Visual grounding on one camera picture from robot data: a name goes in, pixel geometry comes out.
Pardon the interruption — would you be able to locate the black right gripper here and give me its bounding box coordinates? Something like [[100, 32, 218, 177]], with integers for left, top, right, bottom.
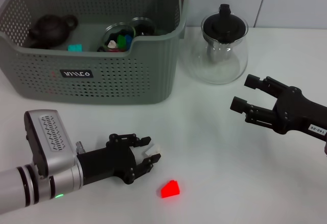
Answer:
[[229, 74, 327, 143]]

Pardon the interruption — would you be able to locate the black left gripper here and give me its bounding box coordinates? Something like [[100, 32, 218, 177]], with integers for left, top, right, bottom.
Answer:
[[76, 133, 162, 186]]

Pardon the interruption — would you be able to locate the bright red sloped brick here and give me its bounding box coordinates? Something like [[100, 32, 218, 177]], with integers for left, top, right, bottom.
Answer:
[[160, 180, 181, 198]]

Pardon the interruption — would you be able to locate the green thick brick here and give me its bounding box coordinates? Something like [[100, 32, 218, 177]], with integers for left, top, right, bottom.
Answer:
[[116, 34, 127, 49]]

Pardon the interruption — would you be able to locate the grey perforated storage bin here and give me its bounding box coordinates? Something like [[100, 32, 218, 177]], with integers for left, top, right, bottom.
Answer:
[[0, 0, 191, 106]]

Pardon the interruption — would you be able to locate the glass teapot black lid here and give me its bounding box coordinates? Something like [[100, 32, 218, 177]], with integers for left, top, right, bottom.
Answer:
[[178, 4, 249, 85]]

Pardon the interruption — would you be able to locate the dark clay teapot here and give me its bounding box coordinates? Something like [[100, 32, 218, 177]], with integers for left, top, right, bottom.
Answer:
[[28, 14, 79, 49]]

